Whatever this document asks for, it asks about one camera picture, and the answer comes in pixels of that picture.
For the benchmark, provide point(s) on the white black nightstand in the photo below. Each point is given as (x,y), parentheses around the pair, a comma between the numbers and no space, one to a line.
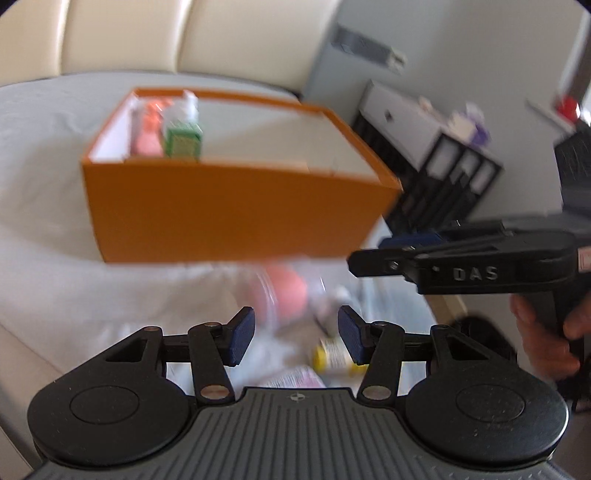
(444,178)

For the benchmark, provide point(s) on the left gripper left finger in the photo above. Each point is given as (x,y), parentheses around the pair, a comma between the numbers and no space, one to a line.
(214,346)

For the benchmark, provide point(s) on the cream padded headboard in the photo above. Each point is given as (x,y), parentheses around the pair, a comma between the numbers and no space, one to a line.
(270,42)

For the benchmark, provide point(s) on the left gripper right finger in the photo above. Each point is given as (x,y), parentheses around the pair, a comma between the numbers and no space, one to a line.
(379,346)

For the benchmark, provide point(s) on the orange cardboard box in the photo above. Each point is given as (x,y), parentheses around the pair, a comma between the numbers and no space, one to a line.
(276,178)

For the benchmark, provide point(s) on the light blue bed sheet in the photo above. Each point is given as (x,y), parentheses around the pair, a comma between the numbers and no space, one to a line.
(59,301)

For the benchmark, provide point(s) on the grey wall socket panel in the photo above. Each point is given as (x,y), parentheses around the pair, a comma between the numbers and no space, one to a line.
(360,46)

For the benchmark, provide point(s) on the tissue box on nightstand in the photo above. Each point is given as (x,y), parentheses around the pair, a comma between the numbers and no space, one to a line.
(470,126)

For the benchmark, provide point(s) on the pink sponge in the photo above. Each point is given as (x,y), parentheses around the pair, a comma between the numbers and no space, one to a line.
(280,294)

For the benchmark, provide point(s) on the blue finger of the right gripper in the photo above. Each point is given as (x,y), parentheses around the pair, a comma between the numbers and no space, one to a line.
(415,240)
(379,262)

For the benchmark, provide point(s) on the green liquid bottle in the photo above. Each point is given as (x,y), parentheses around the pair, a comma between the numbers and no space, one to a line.
(181,131)

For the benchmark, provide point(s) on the pink labelled tin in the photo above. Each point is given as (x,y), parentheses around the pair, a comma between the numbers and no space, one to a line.
(300,377)

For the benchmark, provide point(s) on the white lidded cream jar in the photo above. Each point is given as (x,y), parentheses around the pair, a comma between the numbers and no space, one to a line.
(325,309)

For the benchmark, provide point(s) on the pink pump bottle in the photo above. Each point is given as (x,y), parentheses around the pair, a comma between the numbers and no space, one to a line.
(147,140)

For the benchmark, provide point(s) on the person's right hand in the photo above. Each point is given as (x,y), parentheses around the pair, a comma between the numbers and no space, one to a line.
(548,353)

